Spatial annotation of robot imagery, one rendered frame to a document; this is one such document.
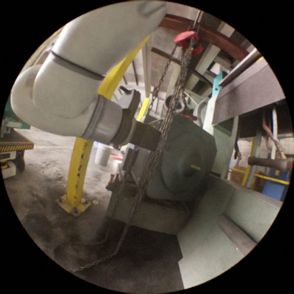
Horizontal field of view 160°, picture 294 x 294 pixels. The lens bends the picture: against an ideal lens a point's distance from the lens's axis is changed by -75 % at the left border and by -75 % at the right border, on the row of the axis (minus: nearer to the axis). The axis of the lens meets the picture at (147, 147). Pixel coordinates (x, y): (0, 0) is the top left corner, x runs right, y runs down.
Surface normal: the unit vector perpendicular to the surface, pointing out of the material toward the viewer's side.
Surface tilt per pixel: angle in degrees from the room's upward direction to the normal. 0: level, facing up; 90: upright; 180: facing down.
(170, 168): 92
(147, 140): 90
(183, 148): 87
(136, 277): 0
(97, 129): 117
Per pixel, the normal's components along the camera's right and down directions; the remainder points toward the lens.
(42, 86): 0.33, 0.48
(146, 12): 0.68, 0.68
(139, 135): -0.64, -0.23
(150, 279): 0.34, -0.94
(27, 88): 0.63, 0.25
